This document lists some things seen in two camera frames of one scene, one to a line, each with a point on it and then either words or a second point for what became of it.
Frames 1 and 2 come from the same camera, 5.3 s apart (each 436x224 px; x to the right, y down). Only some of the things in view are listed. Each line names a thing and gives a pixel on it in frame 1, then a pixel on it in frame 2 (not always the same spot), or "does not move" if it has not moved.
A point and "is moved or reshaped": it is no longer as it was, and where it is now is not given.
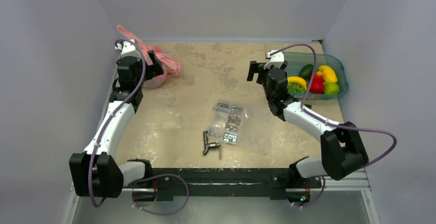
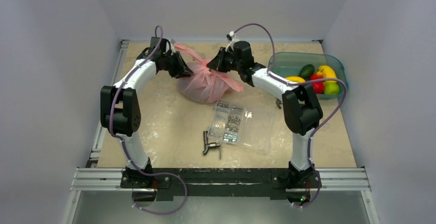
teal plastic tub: x=294 y=61 does not move
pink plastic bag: x=170 y=67 is moved or reshaped
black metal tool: x=213 y=145 does not move
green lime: x=330 y=88 does not move
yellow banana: x=292 y=79 does not move
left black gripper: x=153 y=70 to x=182 y=70
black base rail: x=278 y=183 does not move
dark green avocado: x=306 y=72 does not move
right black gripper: x=257 y=71 to x=222 y=59
